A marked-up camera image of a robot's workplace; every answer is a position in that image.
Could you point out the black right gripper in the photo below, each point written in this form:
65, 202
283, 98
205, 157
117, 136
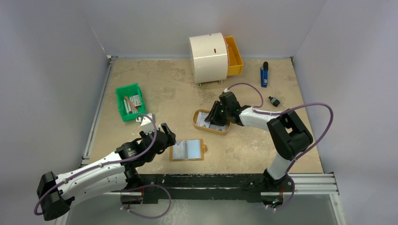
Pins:
220, 109

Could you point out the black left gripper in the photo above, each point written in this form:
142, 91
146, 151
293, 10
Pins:
171, 141

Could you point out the white patterned credit card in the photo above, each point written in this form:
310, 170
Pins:
179, 150

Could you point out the yellow leather card holder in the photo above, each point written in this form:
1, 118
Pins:
195, 150

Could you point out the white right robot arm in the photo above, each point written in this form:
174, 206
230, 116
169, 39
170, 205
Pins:
289, 134

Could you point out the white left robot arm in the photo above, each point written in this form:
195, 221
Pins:
115, 172

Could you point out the card pack in bin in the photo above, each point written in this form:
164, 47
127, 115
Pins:
136, 100

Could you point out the tan oval tray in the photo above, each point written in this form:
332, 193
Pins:
207, 129

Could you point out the pens in green bin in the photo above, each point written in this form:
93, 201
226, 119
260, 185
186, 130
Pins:
132, 109

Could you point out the yellow open drawer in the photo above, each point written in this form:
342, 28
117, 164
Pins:
235, 63

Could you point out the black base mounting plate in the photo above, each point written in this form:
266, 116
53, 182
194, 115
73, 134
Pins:
250, 187

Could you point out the green plastic bin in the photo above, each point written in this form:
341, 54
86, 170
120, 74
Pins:
129, 90

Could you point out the small black knob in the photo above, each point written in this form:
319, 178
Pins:
274, 101

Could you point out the cream round drawer cabinet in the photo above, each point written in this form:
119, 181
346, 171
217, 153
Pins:
209, 57

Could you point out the blue black marker tool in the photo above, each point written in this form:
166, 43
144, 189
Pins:
264, 75

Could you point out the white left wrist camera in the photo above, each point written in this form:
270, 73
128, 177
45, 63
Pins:
147, 123

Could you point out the aluminium frame rail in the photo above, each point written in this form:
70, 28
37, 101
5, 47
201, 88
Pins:
165, 82

